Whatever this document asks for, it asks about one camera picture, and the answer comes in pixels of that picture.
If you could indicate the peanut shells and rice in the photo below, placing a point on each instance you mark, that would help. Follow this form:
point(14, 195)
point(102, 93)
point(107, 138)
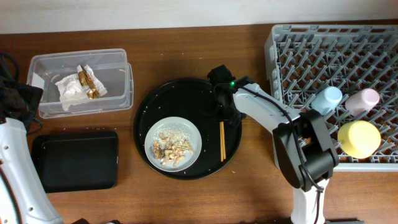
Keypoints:
point(172, 146)

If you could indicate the clear plastic bin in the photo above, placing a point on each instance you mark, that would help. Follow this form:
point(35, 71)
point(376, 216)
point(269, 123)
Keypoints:
point(110, 66)

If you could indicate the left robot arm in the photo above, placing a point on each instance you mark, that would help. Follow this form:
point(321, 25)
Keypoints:
point(23, 199)

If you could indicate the black rectangular tray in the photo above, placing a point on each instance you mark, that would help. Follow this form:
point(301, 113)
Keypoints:
point(78, 161)

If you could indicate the grey plate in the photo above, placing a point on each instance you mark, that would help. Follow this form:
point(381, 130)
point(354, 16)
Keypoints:
point(176, 122)

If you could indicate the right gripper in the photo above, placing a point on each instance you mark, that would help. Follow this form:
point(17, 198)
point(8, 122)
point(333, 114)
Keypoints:
point(222, 117)

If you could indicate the gold foil wrapper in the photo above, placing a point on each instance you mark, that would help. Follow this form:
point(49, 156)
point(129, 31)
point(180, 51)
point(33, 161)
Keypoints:
point(87, 82)

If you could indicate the pink cup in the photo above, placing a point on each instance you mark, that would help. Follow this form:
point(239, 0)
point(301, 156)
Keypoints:
point(364, 100)

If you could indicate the round black tray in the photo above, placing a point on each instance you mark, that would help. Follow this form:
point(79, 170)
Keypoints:
point(194, 100)

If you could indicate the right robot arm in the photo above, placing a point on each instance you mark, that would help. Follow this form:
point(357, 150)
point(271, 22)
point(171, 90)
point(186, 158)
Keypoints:
point(303, 149)

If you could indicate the wooden chopstick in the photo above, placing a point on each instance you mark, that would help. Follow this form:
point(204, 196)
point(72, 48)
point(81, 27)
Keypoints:
point(224, 144)
point(221, 141)

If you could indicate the blue cup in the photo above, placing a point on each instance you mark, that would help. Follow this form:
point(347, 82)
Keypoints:
point(327, 100)

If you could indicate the grey dishwasher rack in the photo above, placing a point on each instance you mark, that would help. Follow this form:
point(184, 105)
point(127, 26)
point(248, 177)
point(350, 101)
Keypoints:
point(302, 60)

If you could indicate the yellow bowl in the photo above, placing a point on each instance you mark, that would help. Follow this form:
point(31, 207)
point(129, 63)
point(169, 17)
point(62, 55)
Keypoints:
point(359, 139)

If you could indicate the white napkin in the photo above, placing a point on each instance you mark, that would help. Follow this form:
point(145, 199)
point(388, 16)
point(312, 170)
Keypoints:
point(72, 92)

